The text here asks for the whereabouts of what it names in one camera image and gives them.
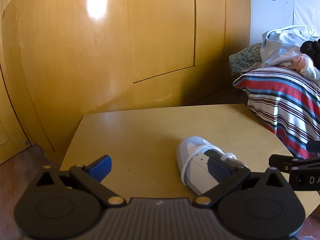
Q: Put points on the white shoe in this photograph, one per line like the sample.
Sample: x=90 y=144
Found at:
x=200 y=177

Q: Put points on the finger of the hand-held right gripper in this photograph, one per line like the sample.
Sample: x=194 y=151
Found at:
x=280 y=161
x=314 y=147

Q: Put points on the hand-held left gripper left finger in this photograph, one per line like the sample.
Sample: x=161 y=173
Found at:
x=102 y=167

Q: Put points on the wooden door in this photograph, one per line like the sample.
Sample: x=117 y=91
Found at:
x=7 y=130

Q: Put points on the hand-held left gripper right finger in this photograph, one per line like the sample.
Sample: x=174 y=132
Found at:
x=220 y=168

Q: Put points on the white shoelace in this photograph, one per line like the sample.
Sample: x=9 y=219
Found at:
x=186 y=167

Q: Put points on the wooden wardrobe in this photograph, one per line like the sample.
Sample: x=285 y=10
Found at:
x=100 y=67

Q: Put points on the striped blanket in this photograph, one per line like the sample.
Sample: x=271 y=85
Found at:
x=282 y=100

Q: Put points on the leaf-patterned pillow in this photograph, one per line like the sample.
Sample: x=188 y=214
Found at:
x=243 y=57

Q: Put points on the pink white garment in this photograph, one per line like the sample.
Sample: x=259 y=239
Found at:
x=302 y=63

